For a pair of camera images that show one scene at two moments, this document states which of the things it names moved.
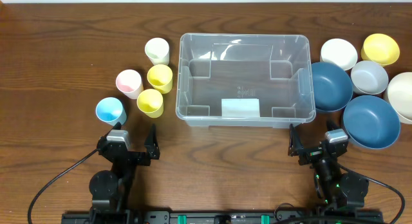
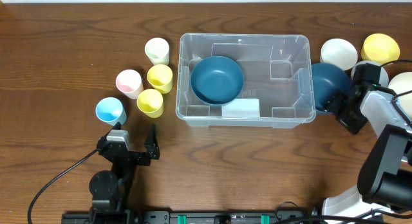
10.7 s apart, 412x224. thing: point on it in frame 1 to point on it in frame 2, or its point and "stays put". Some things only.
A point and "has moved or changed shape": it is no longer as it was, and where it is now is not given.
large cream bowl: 398,94 stays put
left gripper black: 133,156 stays put
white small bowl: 339,51 stays put
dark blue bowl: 332,86 stays put
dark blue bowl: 371,123 has moved or changed shape
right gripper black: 315,155 to 349,109
